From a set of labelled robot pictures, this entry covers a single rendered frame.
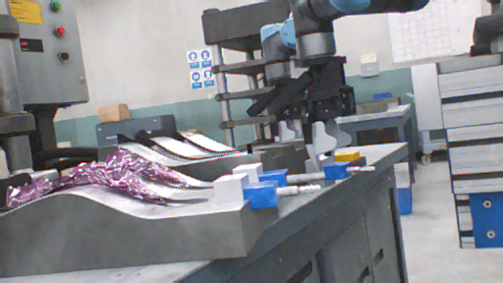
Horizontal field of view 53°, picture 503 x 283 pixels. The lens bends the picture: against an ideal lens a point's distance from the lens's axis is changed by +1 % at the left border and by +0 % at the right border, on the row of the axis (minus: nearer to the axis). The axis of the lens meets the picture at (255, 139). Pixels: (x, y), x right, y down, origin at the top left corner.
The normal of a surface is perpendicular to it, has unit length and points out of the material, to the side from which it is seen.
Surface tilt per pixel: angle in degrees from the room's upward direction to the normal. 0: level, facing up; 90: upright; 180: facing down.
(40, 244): 90
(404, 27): 90
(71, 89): 90
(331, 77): 90
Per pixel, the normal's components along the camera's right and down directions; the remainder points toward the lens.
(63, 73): 0.87, -0.10
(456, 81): -0.38, 0.10
